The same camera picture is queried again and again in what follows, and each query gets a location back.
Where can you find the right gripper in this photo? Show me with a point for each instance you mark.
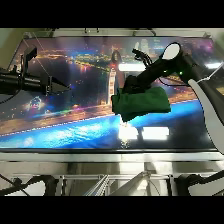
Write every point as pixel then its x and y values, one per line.
pixel 135 85

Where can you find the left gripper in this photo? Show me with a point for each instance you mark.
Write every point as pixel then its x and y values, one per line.
pixel 40 85

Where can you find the green garment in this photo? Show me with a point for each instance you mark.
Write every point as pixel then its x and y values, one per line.
pixel 141 103

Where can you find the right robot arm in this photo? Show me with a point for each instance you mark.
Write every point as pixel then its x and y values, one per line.
pixel 206 96

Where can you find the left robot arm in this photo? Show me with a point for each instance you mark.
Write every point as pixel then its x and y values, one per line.
pixel 15 82

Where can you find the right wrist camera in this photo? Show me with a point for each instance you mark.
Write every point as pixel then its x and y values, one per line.
pixel 141 56

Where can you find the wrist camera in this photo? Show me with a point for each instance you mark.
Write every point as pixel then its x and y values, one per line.
pixel 141 56
pixel 29 55

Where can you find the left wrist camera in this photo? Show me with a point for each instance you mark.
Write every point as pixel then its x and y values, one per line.
pixel 29 55

